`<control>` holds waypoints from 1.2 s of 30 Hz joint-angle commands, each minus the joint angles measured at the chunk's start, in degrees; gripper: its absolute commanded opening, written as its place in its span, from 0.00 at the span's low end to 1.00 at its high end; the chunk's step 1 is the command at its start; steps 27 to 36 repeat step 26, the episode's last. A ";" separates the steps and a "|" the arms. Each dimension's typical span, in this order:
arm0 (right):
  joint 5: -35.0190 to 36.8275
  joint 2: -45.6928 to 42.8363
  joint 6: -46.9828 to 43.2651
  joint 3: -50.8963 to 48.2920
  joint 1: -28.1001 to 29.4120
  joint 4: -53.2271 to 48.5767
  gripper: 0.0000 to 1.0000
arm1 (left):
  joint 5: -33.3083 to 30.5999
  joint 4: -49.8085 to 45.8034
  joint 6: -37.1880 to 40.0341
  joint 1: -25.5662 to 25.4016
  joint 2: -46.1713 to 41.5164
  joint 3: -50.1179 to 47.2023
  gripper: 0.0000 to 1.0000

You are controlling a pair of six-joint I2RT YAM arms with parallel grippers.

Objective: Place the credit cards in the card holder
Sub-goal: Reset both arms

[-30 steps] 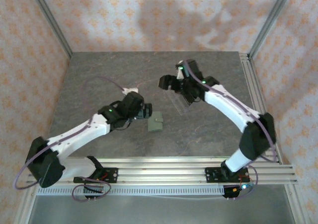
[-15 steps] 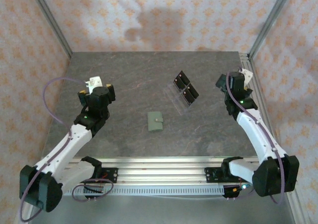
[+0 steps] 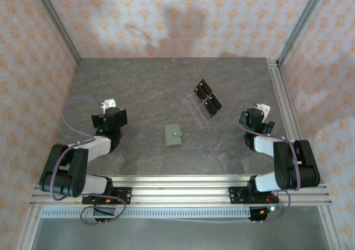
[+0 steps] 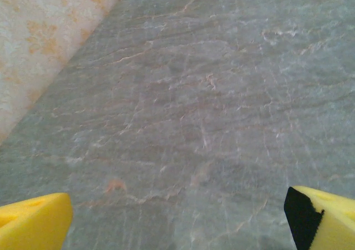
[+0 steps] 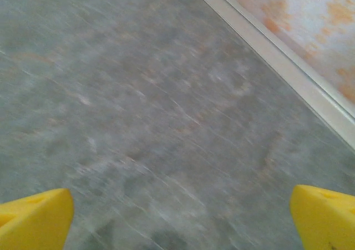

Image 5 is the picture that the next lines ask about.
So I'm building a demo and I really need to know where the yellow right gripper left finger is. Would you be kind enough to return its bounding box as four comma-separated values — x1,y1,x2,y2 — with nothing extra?
0,188,74,250

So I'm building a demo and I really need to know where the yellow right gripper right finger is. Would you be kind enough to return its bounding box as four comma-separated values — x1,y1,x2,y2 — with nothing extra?
289,184,355,250

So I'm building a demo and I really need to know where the long aluminium table rail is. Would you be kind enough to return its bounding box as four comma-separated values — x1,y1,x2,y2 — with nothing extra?
187,0,355,150

